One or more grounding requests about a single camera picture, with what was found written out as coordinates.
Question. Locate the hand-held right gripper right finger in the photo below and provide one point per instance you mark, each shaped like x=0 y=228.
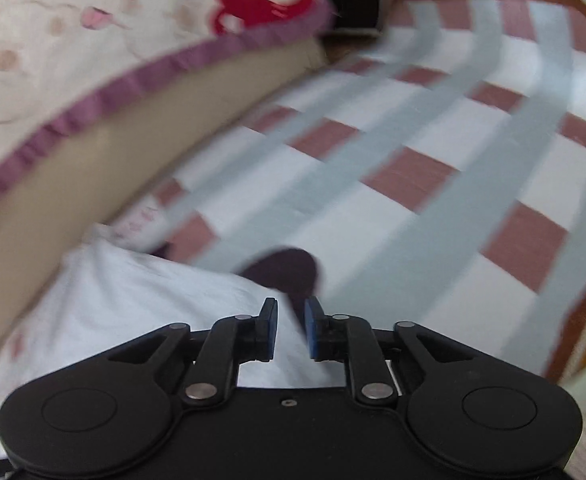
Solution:
x=313 y=330

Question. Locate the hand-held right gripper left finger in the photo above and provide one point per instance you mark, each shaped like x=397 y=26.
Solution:
x=269 y=330

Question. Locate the light grey printed sweatshirt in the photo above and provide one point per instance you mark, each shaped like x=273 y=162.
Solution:
x=123 y=300

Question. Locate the checkered dog print mat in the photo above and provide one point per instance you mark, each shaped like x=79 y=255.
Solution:
x=423 y=110

